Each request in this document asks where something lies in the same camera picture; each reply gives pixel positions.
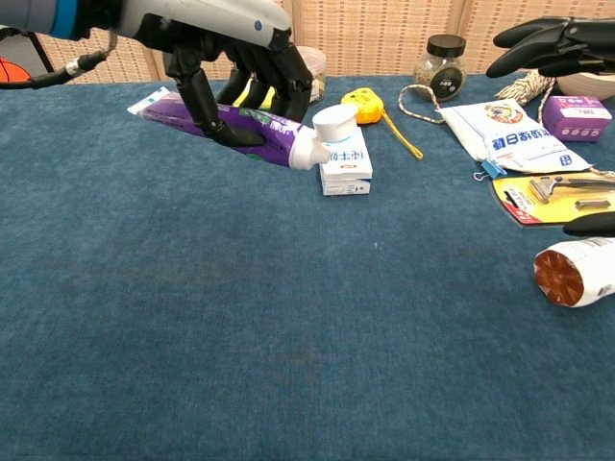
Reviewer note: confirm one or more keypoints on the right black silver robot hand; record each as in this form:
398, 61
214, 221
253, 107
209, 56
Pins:
567, 43

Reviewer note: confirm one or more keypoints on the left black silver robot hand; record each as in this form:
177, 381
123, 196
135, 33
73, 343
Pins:
206, 19

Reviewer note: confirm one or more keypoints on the purple white toothpaste tube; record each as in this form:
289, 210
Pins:
278, 139

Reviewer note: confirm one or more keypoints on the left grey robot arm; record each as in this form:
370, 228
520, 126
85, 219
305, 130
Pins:
29, 14

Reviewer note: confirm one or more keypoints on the white bottle with brown base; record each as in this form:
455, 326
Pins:
586, 274

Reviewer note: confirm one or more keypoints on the beige bowl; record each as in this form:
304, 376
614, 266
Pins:
591, 87

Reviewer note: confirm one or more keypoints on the small purple box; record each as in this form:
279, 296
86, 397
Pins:
576, 120

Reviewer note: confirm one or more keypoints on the green box yellow lid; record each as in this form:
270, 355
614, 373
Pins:
249, 96

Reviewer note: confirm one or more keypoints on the white sugar bag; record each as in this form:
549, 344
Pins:
509, 139

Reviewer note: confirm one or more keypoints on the clear jar of binder clips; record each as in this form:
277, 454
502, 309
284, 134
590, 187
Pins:
318, 62

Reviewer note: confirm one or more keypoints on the glass jar black lid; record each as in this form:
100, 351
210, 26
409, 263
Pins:
441, 72

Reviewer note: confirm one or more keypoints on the blue binder clip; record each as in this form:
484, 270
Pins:
492, 169

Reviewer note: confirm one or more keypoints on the yellow razor blister pack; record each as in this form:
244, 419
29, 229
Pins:
543, 211

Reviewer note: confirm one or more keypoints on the yellow tape measure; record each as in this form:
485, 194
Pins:
371, 106

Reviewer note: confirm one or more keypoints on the orange ball black lines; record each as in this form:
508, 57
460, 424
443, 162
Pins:
10, 69

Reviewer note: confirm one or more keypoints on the white blue milk carton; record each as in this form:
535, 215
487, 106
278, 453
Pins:
346, 175

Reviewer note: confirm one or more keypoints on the blue table carpet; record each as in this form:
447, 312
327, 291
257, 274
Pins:
288, 336

